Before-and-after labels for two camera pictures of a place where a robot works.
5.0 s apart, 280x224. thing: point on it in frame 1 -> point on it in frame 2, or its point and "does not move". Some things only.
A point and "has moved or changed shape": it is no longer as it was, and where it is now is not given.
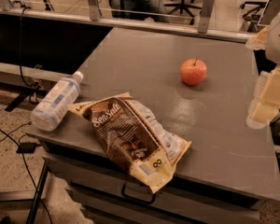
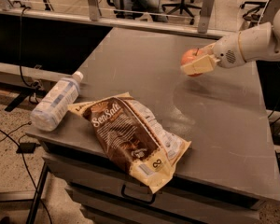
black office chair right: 251,14 does not move
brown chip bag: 134,138 does not move
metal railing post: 92,2 does not move
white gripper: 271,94 -> 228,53
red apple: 193,71 has moved or changed shape
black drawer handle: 150,202 does not move
